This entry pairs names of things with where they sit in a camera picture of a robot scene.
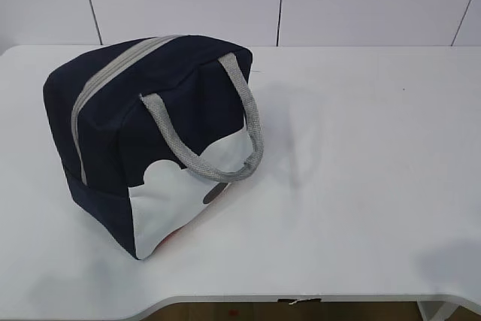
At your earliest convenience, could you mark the navy blue lunch bag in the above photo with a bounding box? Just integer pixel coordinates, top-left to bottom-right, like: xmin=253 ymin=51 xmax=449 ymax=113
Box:
xmin=43 ymin=35 xmax=264 ymax=260

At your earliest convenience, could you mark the black tape on table edge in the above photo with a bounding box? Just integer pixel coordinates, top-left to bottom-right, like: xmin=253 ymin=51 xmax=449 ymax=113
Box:
xmin=277 ymin=298 xmax=322 ymax=306

